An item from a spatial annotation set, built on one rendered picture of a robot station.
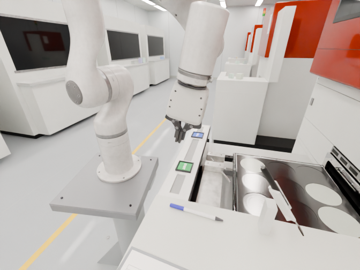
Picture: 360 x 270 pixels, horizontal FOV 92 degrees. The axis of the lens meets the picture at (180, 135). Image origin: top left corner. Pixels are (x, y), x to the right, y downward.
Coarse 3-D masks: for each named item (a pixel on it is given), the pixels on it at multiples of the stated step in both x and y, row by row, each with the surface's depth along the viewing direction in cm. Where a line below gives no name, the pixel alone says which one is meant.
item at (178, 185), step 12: (192, 132) 88; (204, 132) 88; (192, 144) 78; (204, 144) 77; (180, 156) 69; (192, 156) 69; (192, 168) 62; (168, 180) 56; (180, 180) 57; (192, 180) 56; (168, 192) 52; (180, 192) 52
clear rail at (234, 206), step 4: (232, 160) 77; (232, 164) 74; (232, 168) 72; (232, 172) 69; (232, 176) 67; (232, 180) 65; (232, 184) 63; (232, 188) 62; (232, 192) 60; (236, 192) 60; (232, 196) 58; (236, 196) 58; (232, 200) 57; (236, 200) 57; (232, 204) 55; (236, 204) 55; (232, 208) 54; (236, 208) 54
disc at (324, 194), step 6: (306, 186) 62; (312, 186) 62; (318, 186) 62; (324, 186) 62; (312, 192) 60; (318, 192) 60; (324, 192) 60; (330, 192) 60; (318, 198) 57; (324, 198) 57; (330, 198) 57; (336, 198) 57; (330, 204) 55; (336, 204) 55
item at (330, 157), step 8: (328, 152) 75; (328, 160) 74; (336, 160) 69; (328, 168) 76; (336, 168) 68; (344, 168) 65; (344, 176) 63; (352, 176) 61; (336, 184) 67; (352, 184) 59; (344, 192) 63; (352, 200) 60
